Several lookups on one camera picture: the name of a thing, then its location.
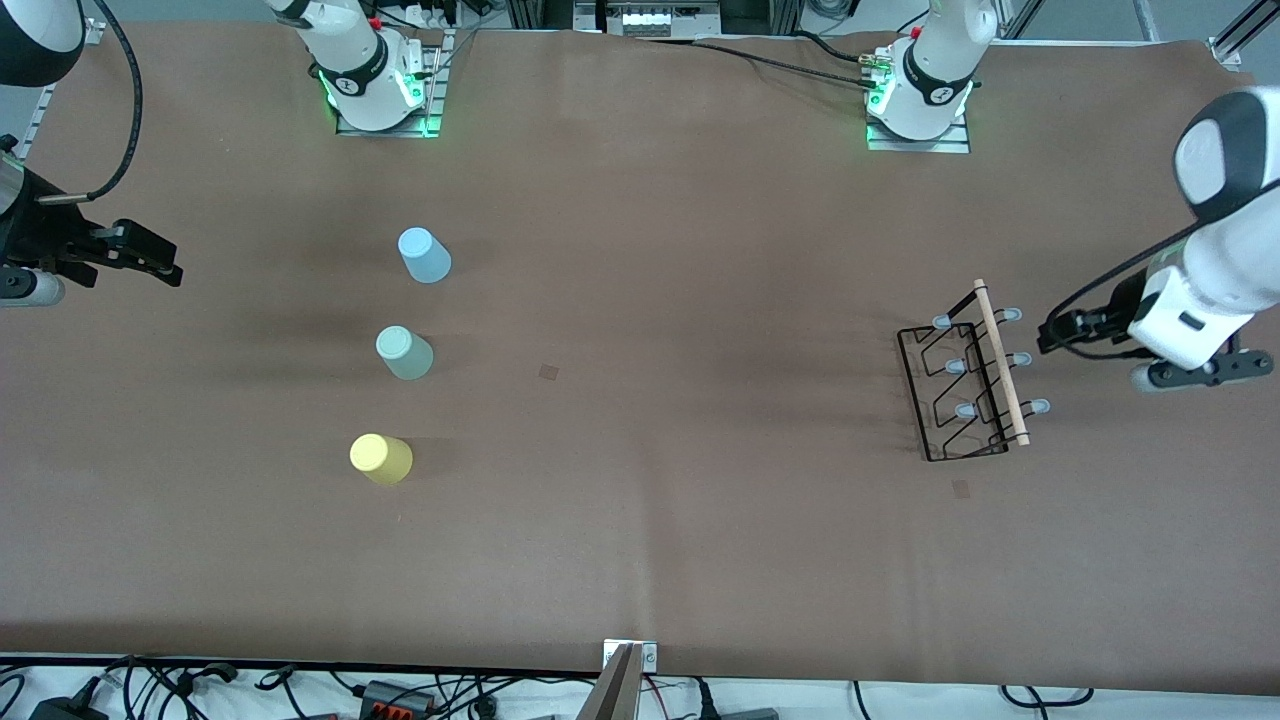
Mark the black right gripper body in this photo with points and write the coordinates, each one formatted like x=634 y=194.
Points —
x=40 y=236

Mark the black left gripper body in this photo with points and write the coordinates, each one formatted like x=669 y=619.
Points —
x=1112 y=320

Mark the pale green plastic cup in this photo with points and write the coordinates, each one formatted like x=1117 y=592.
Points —
x=405 y=354

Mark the yellow plastic cup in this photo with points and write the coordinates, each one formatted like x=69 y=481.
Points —
x=381 y=459

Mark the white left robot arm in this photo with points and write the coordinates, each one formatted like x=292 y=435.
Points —
x=1230 y=260

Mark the light blue plastic cup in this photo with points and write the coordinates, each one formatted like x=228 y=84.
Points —
x=425 y=257

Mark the brown table cover sheet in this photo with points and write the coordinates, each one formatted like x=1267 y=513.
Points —
x=700 y=560

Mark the black power adapter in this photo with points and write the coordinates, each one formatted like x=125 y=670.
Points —
x=65 y=710

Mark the black orange connector box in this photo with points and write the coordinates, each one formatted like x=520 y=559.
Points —
x=398 y=697

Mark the white power strip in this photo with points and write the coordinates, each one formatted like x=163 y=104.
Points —
x=648 y=20

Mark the grey slanted beam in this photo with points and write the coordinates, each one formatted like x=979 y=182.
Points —
x=612 y=695

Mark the perforated aluminium side rail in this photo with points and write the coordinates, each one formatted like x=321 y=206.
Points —
x=35 y=115

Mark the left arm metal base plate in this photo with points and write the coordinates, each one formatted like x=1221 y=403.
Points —
x=930 y=145

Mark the aluminium frame profile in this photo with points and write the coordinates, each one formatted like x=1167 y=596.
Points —
x=1245 y=35

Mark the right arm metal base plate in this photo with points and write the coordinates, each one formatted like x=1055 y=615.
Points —
x=432 y=90

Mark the small metal edge bracket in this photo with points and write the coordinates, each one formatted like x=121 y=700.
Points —
x=648 y=656

